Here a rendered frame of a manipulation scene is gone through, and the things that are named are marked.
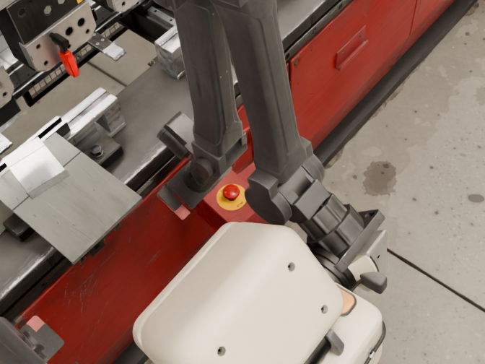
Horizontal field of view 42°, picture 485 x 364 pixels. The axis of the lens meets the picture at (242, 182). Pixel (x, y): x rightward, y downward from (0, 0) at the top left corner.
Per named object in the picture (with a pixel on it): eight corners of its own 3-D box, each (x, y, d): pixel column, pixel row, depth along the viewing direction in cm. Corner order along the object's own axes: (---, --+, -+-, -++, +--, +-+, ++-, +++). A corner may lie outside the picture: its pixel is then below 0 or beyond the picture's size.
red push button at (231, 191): (231, 209, 147) (229, 200, 144) (219, 198, 148) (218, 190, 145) (244, 198, 148) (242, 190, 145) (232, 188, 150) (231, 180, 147)
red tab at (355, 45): (340, 71, 198) (341, 55, 192) (335, 68, 199) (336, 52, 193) (367, 44, 204) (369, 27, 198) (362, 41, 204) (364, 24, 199)
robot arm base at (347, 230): (341, 275, 89) (387, 216, 93) (304, 233, 87) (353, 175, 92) (309, 275, 96) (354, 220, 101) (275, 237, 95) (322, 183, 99)
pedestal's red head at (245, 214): (238, 253, 153) (232, 216, 138) (196, 213, 160) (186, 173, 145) (296, 204, 159) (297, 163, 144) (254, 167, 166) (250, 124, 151)
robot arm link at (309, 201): (315, 228, 90) (337, 202, 92) (269, 175, 88) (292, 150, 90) (285, 232, 98) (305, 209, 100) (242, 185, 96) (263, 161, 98)
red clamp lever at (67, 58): (76, 81, 120) (60, 43, 112) (61, 71, 122) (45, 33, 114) (83, 75, 121) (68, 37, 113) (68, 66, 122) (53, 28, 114)
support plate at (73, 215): (74, 265, 117) (72, 262, 116) (-12, 191, 127) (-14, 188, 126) (143, 199, 124) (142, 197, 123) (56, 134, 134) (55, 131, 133)
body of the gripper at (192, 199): (164, 186, 115) (172, 175, 108) (201, 149, 119) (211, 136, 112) (190, 211, 115) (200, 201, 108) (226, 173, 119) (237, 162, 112)
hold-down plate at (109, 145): (22, 243, 133) (16, 236, 131) (6, 230, 135) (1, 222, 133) (124, 152, 145) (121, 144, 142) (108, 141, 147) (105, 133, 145)
